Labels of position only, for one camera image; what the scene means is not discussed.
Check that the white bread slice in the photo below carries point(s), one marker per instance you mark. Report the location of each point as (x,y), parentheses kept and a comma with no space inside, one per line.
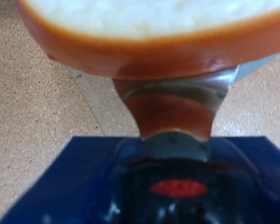
(146,46)

